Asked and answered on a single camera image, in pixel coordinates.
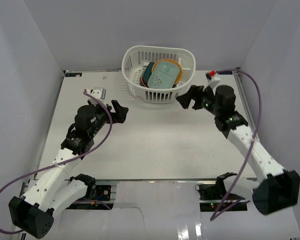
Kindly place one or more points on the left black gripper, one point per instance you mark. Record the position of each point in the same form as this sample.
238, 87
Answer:
114, 113

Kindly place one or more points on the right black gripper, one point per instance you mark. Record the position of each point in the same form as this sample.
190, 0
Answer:
197, 93

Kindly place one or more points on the woven bamboo round plate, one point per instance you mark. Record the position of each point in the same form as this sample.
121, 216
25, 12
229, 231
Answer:
180, 74

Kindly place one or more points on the pale green rectangular plate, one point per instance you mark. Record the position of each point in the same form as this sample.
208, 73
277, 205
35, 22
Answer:
163, 76

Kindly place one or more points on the red rimmed cream plate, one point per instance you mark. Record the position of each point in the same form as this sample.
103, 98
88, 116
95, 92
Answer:
142, 82

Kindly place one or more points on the dark teal square plate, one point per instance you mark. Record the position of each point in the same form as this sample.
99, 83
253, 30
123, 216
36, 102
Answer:
148, 72

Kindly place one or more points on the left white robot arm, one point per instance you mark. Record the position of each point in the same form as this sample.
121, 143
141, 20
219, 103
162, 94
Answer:
35, 210

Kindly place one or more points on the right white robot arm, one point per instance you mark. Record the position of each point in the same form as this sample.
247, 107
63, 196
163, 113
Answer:
261, 179

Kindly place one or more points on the white plastic dish bin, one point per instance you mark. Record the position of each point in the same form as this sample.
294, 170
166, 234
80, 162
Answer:
138, 57

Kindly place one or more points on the left blue table label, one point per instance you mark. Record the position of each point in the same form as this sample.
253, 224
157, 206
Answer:
72, 74

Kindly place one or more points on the blue table label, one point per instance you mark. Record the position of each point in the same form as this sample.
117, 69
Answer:
72, 74
225, 72

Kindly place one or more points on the right blue table label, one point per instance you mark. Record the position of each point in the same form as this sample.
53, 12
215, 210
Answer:
225, 72

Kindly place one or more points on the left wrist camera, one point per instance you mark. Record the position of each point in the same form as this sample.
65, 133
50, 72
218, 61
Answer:
98, 93

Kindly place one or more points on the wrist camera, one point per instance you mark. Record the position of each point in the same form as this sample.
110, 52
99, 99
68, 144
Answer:
213, 79
98, 93

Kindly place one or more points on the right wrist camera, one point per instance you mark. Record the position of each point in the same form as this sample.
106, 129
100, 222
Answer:
213, 79

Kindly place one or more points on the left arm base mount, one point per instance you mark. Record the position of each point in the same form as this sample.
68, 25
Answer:
101, 199

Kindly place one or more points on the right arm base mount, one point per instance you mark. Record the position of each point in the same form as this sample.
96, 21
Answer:
210, 195

